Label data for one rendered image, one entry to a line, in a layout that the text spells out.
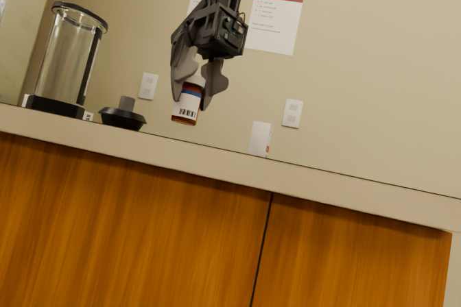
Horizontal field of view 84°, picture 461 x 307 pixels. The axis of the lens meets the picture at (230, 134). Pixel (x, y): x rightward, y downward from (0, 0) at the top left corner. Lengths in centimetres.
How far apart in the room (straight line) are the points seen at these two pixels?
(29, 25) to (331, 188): 100
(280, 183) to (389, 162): 88
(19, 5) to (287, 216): 96
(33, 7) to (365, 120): 123
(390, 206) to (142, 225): 32
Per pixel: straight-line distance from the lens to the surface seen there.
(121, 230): 42
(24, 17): 107
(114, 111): 52
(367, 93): 119
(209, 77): 47
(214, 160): 33
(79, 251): 45
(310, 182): 34
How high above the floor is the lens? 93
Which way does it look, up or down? 5 degrees up
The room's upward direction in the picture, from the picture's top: 12 degrees clockwise
